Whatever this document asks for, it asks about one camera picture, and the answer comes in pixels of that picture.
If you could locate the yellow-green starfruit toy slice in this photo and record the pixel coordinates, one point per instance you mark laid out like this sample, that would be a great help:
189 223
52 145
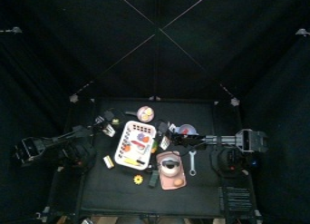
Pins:
138 179

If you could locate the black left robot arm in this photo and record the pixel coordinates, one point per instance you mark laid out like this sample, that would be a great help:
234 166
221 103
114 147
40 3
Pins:
52 141

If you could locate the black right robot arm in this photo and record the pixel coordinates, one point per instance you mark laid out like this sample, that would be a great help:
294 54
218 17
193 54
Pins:
226 140

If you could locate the yellow-green orange toy fruit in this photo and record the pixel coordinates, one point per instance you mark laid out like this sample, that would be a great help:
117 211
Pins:
154 149

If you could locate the orange round toy piece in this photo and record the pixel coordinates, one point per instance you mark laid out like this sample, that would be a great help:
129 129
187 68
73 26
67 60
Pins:
146 139
127 148

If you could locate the light blue toy bowl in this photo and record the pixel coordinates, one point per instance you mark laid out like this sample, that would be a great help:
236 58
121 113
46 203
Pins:
187 130

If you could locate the purple toy piece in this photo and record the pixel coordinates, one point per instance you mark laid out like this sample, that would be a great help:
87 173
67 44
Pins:
141 136

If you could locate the pink toy frying pan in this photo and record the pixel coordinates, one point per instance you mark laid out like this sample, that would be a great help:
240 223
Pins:
145 113

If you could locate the grey toy wrench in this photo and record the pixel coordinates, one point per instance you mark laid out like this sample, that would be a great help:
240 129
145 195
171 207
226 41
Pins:
193 164

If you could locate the white plastic basket tray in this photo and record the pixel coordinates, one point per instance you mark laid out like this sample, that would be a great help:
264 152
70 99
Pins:
121 155

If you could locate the yellow toy bar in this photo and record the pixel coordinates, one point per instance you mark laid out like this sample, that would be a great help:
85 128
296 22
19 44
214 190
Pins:
131 162

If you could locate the white yellow small box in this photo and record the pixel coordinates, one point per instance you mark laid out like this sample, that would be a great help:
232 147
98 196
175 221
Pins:
109 161

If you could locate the dark grey elongated toy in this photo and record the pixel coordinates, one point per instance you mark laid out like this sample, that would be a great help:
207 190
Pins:
153 178

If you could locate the pink plastic tray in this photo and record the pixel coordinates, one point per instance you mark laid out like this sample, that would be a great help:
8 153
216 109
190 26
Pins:
165 181

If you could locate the beige toy egg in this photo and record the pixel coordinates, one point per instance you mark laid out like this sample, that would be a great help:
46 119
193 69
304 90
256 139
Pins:
178 182

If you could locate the white text label sticker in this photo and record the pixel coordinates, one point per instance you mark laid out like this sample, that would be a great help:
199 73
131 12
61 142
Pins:
237 199

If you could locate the silver frame bracket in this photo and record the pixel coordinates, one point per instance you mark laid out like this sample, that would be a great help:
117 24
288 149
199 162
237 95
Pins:
234 101
153 98
74 98
302 31
15 30

